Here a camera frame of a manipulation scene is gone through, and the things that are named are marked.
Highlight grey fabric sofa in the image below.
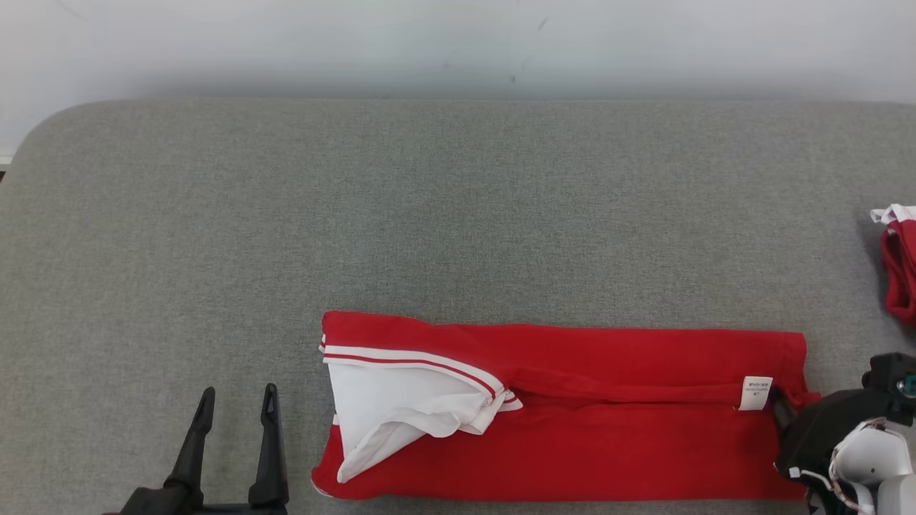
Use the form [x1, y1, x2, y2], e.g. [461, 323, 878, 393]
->
[0, 99, 916, 515]

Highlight red shorts with white trim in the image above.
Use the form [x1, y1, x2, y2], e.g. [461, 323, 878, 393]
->
[869, 204, 916, 327]

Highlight red and white striped shirt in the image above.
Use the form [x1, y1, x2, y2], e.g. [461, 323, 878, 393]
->
[311, 310, 823, 502]

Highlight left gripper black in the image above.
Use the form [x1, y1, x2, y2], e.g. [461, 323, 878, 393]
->
[104, 383, 290, 515]

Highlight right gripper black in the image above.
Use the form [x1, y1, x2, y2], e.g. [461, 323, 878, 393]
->
[771, 388, 900, 496]

